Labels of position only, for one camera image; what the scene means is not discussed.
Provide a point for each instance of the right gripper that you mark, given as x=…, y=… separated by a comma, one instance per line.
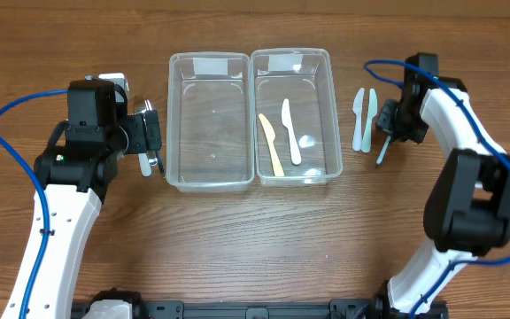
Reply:
x=388, y=120

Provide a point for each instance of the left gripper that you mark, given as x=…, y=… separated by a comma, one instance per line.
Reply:
x=151, y=133

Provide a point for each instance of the mint green plastic knife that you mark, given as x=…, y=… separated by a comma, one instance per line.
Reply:
x=371, y=113

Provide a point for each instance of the pale white plastic knife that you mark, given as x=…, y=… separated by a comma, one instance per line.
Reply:
x=357, y=111

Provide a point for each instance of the yellow plastic knife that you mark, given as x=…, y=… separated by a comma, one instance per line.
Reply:
x=270, y=137

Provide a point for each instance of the light blue plastic knife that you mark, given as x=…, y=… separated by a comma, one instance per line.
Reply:
x=383, y=151

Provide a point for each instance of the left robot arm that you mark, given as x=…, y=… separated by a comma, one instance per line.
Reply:
x=71, y=178

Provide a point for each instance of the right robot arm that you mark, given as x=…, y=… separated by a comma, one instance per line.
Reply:
x=467, y=214

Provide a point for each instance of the left clear plastic container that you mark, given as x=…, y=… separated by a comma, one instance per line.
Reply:
x=209, y=122

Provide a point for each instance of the clear plastic container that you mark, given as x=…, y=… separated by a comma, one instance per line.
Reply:
x=209, y=122
x=304, y=76

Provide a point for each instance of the right clear plastic container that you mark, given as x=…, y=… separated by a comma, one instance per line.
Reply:
x=304, y=76

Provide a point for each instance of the shiny steel fork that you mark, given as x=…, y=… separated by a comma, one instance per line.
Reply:
x=142, y=106

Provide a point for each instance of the white plastic fork thick handle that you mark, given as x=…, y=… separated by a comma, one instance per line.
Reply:
x=145, y=165

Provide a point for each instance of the dark handled steel fork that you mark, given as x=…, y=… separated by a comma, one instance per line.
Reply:
x=155, y=159

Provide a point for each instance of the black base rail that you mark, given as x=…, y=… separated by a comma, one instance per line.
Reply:
x=340, y=308

